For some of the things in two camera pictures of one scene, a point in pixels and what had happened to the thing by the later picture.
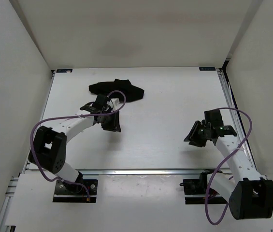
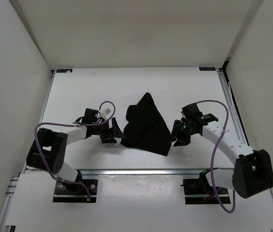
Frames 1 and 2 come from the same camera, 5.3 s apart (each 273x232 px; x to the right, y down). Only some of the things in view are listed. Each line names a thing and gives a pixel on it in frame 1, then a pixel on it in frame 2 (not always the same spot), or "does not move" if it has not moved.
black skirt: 132,93 to 144,128
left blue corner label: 64,70 does not move
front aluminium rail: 143,172 does not move
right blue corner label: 202,68 does not move
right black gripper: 192,137 to 181,140
